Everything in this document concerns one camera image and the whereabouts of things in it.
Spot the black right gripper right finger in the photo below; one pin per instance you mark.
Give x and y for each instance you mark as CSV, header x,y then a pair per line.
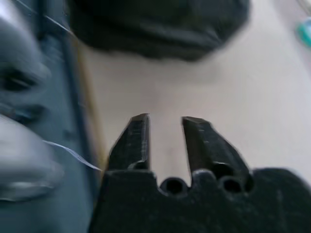
x,y
209,148

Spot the teal and white plastic device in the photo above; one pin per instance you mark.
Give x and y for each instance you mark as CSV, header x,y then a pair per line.
x,y
305,32

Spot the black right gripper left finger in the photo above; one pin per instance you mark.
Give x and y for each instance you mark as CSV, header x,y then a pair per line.
x,y
133,143

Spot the silver robot body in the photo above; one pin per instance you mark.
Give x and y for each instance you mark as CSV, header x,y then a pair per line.
x,y
22,145

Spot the black plastic tool case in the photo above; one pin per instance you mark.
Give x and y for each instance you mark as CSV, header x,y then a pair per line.
x,y
158,26

